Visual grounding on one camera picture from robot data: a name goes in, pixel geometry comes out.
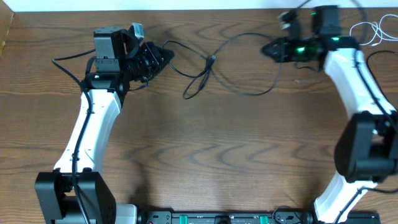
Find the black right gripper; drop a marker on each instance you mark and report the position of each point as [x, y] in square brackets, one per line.
[282, 55]

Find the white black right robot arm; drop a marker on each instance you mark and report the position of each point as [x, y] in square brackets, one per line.
[366, 152]

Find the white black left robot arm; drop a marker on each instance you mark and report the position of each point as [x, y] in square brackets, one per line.
[75, 191]

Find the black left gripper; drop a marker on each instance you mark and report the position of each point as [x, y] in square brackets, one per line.
[153, 59]

